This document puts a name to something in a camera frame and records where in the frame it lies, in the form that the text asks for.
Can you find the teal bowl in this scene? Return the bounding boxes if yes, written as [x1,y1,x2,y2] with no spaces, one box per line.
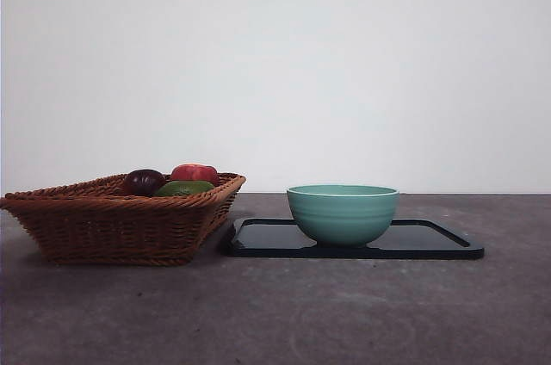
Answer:
[286,184,400,248]

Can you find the dark green tray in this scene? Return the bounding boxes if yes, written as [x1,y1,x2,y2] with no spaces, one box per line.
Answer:
[220,217,486,260]

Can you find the red apple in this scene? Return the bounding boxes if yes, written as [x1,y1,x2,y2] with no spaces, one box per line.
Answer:
[170,163,220,185]

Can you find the green mango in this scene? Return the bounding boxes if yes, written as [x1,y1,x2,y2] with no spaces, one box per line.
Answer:
[153,179,215,198]

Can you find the dark purple fruit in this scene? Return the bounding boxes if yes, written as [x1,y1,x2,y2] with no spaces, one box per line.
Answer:
[121,168,167,197]

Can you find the brown wicker basket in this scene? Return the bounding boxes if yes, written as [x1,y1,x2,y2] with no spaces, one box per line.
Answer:
[0,171,247,267]

